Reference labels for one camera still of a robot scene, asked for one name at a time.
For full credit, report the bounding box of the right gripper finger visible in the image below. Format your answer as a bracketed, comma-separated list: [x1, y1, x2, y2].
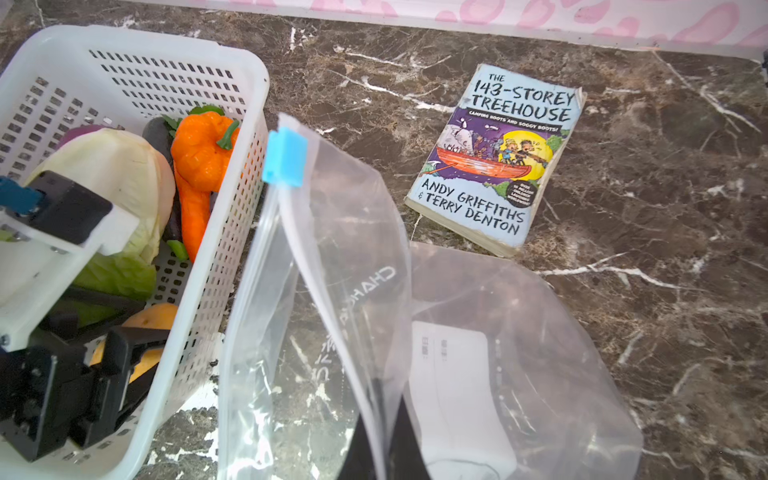
[337, 395, 431, 480]

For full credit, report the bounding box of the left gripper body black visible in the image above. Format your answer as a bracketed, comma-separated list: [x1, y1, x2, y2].
[1, 287, 144, 462]

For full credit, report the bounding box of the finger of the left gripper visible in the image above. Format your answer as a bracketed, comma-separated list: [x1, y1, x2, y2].
[89, 327, 169, 444]

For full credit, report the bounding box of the yellow toy potato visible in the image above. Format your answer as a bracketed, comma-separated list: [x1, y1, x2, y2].
[88, 302, 180, 385]

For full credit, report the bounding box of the clear zip top bag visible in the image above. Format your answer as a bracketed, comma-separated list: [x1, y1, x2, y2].
[218, 114, 643, 479]

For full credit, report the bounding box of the purple toy onion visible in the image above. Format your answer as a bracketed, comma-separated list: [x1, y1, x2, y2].
[56, 125, 112, 150]

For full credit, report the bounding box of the white perforated plastic basket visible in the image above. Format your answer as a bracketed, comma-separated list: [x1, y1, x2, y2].
[1, 26, 269, 479]

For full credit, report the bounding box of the orange toy carrot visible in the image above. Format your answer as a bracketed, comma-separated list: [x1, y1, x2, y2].
[174, 172, 211, 262]

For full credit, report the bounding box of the green toy pepper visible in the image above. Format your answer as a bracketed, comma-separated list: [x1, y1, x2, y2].
[166, 240, 189, 261]

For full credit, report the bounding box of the green white toy cabbage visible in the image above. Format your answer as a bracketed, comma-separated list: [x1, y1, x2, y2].
[17, 129, 164, 328]

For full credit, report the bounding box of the orange toy pumpkin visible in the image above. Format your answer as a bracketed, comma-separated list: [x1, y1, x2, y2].
[171, 111, 240, 192]

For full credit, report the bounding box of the dark toy eggplant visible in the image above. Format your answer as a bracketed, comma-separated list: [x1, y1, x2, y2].
[142, 117, 182, 241]

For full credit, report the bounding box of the Treehouse paperback book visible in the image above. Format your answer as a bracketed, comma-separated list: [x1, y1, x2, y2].
[405, 64, 586, 258]

